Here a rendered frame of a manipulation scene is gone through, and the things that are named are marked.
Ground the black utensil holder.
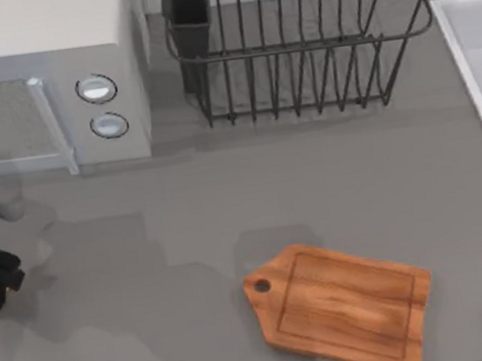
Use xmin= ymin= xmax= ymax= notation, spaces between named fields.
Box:
xmin=161 ymin=0 xmax=223 ymax=97

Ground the glass microwave door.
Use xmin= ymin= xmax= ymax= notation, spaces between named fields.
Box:
xmin=0 ymin=73 xmax=81 ymax=184

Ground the wooden cutting board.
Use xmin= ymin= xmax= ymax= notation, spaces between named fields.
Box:
xmin=237 ymin=227 xmax=444 ymax=361

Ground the small round microwave knob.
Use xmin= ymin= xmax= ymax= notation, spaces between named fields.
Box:
xmin=88 ymin=109 xmax=132 ymax=143

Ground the pale microwave oven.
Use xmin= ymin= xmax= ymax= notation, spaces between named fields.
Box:
xmin=0 ymin=0 xmax=166 ymax=184

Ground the large round microwave knob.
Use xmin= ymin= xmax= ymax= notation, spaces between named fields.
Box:
xmin=73 ymin=70 xmax=121 ymax=108

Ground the dark wire dish rack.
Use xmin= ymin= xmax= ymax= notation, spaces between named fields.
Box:
xmin=160 ymin=0 xmax=445 ymax=134

